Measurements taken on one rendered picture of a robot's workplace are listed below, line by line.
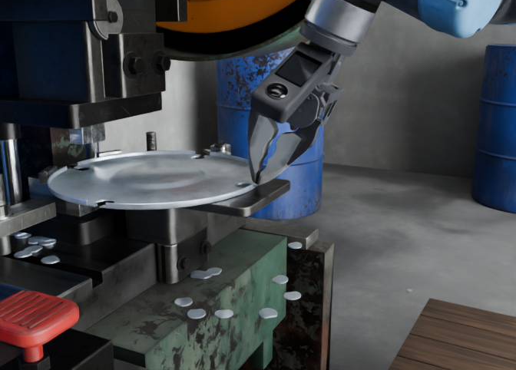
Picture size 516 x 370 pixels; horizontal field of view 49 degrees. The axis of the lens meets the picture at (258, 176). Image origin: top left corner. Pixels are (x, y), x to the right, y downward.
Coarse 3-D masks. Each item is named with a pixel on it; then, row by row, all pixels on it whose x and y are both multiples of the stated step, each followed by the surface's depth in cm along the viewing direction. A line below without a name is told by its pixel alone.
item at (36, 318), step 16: (0, 304) 48; (16, 304) 48; (32, 304) 48; (48, 304) 48; (64, 304) 48; (0, 320) 45; (16, 320) 45; (32, 320) 45; (48, 320) 45; (64, 320) 46; (0, 336) 44; (16, 336) 44; (32, 336) 44; (48, 336) 45; (32, 352) 47
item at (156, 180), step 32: (96, 160) 88; (128, 160) 89; (160, 160) 89; (192, 160) 89; (224, 160) 89; (64, 192) 72; (96, 192) 72; (128, 192) 72; (160, 192) 72; (192, 192) 72; (224, 192) 72
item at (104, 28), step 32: (128, 0) 76; (32, 32) 73; (64, 32) 71; (96, 32) 70; (128, 32) 77; (32, 64) 75; (64, 64) 72; (96, 64) 72; (128, 64) 72; (160, 64) 77; (32, 96) 76; (64, 96) 74; (96, 96) 72; (128, 96) 74
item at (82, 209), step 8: (72, 168) 85; (32, 176) 80; (32, 184) 80; (40, 184) 79; (32, 192) 80; (40, 192) 80; (48, 192) 79; (56, 200) 79; (64, 200) 78; (56, 208) 79; (64, 208) 78; (72, 208) 78; (80, 208) 77; (88, 208) 79; (96, 208) 80
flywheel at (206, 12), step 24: (192, 0) 108; (216, 0) 106; (240, 0) 104; (264, 0) 102; (288, 0) 100; (168, 24) 111; (192, 24) 109; (216, 24) 107; (240, 24) 105; (264, 24) 108
